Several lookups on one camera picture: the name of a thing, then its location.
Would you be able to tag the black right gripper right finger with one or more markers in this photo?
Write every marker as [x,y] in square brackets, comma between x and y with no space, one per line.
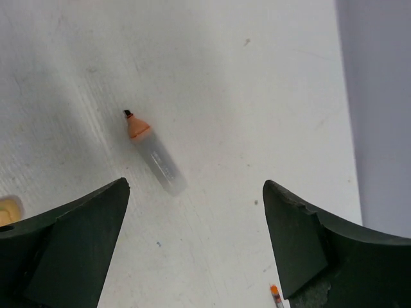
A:
[326,261]

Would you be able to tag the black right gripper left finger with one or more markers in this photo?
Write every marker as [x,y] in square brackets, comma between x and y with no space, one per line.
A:
[61,258]

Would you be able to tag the orange thin pen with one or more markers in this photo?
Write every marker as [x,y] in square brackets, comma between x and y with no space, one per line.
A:
[276,296]

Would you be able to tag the cream highlighter cap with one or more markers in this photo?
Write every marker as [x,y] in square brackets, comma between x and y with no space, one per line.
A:
[11,210]

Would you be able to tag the orange uncapped highlighter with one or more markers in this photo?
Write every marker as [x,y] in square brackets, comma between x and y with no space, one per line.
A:
[156,156]

